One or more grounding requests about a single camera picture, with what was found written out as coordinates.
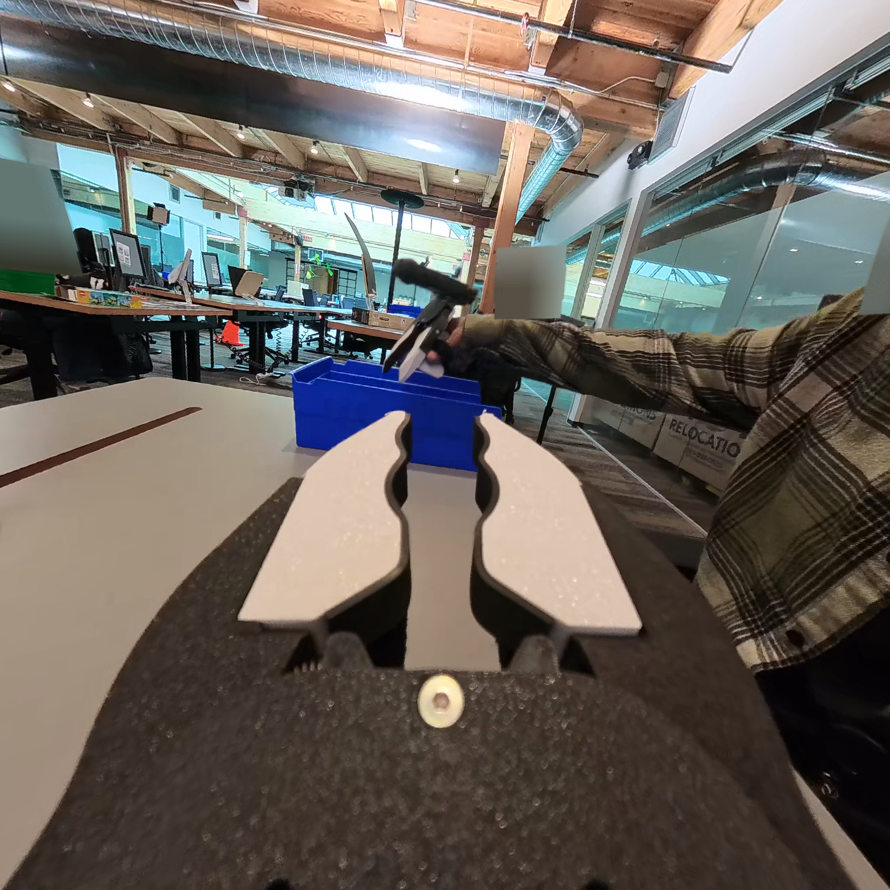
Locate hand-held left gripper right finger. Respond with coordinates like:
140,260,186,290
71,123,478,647
473,412,642,639

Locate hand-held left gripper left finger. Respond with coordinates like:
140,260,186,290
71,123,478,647
238,410,413,635

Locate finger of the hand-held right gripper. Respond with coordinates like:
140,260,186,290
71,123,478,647
382,305,446,373
398,327,435,383

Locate narrow blue storage bin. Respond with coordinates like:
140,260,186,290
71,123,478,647
291,356,503,474

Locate person's right forearm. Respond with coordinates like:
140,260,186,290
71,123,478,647
460,306,863,432

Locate person's right hand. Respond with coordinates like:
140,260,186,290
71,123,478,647
426,314,481,369

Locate black round-base stand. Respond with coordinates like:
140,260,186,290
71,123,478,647
380,189,425,307

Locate printed cardboard box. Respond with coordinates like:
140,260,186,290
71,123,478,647
612,403,752,491

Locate computer monitor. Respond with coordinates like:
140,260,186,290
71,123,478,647
109,228,148,282

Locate background office desk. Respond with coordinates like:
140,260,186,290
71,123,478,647
0,288,237,401

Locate colourful toy box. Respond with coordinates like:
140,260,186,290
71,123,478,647
56,285,143,310

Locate silver ribbed duct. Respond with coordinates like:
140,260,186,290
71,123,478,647
0,0,585,223

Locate wall air vent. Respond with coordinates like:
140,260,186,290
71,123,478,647
650,90,693,164

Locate large black duct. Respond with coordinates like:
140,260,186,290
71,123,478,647
0,31,507,176

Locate grey round duct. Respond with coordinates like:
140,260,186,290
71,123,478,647
566,149,890,265

